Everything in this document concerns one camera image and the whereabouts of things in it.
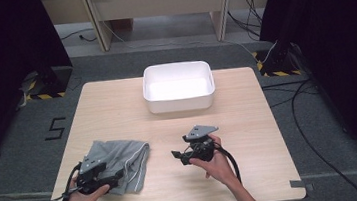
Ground long black floor cable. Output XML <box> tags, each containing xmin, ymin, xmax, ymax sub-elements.
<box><xmin>260</xmin><ymin>73</ymin><xmax>357</xmax><ymax>201</ymax></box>

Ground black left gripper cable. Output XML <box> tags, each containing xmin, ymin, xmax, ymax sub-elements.
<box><xmin>57</xmin><ymin>160</ymin><xmax>92</xmax><ymax>201</ymax></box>

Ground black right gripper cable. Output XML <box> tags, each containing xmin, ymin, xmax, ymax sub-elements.
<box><xmin>214</xmin><ymin>142</ymin><xmax>244</xmax><ymax>187</ymax></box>

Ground short black floor cable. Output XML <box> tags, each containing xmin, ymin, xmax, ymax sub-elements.
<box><xmin>59</xmin><ymin>28</ymin><xmax>98</xmax><ymax>46</ymax></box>

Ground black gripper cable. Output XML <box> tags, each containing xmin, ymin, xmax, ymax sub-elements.
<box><xmin>57</xmin><ymin>160</ymin><xmax>92</xmax><ymax>201</ymax></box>
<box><xmin>214</xmin><ymin>142</ymin><xmax>244</xmax><ymax>187</ymax></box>

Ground white plastic bin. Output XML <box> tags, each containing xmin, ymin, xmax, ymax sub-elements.
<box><xmin>140</xmin><ymin>59</ymin><xmax>218</xmax><ymax>116</ymax></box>

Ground black socket cable bundle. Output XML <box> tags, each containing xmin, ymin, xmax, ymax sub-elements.
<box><xmin>225</xmin><ymin>0</ymin><xmax>267</xmax><ymax>44</ymax></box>

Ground beige desk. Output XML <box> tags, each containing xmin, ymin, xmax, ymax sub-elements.
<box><xmin>38</xmin><ymin>0</ymin><xmax>283</xmax><ymax>60</ymax></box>

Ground black stand base striped tape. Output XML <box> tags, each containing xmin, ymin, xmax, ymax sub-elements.
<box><xmin>17</xmin><ymin>64</ymin><xmax>77</xmax><ymax>103</ymax></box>
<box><xmin>251</xmin><ymin>46</ymin><xmax>303</xmax><ymax>80</ymax></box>

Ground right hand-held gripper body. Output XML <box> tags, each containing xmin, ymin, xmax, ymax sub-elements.
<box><xmin>177</xmin><ymin>122</ymin><xmax>223</xmax><ymax>165</ymax></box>

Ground grey tape piece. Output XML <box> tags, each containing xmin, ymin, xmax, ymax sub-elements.
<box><xmin>289</xmin><ymin>177</ymin><xmax>315</xmax><ymax>193</ymax></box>

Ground person's right hand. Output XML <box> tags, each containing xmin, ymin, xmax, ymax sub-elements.
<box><xmin>185</xmin><ymin>132</ymin><xmax>241</xmax><ymax>192</ymax></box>

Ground grey pants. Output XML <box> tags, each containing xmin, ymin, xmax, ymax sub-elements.
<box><xmin>81</xmin><ymin>135</ymin><xmax>155</xmax><ymax>199</ymax></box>

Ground thin grey gripper cord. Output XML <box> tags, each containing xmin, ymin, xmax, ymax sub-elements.
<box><xmin>49</xmin><ymin>187</ymin><xmax>80</xmax><ymax>201</ymax></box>

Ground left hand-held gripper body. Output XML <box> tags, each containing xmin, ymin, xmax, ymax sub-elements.
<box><xmin>72</xmin><ymin>152</ymin><xmax>124</xmax><ymax>197</ymax></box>

